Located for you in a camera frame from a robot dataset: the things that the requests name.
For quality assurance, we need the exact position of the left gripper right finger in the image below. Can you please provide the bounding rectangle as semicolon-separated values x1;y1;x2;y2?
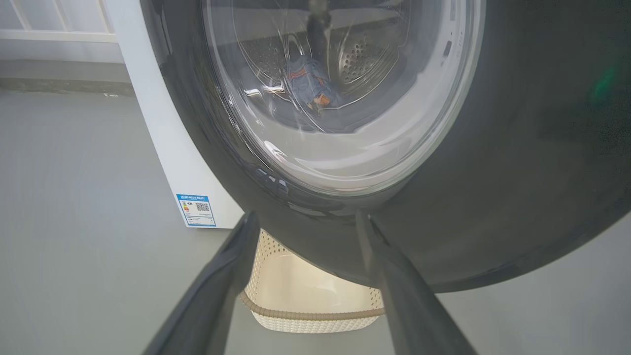
355;211;476;355

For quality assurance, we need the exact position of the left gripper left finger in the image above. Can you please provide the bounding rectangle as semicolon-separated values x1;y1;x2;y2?
143;212;260;355

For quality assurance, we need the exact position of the dark round washer door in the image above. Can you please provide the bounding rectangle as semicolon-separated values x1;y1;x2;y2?
140;0;631;293

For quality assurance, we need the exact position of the blue garment with orange print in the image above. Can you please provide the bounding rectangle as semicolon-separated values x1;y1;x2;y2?
286;54;341;111

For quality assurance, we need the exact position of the white front-load washing machine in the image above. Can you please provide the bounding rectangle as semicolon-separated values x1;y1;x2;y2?
104;0;245;229

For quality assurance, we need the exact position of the cream perforated laundry basket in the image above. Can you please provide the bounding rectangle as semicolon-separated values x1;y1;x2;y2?
238;228;386;334

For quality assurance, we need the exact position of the blue energy label sticker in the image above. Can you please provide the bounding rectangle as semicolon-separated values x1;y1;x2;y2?
176;194;216;227

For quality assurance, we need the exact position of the white metal railing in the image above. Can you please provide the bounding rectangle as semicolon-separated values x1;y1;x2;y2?
0;0;119;43

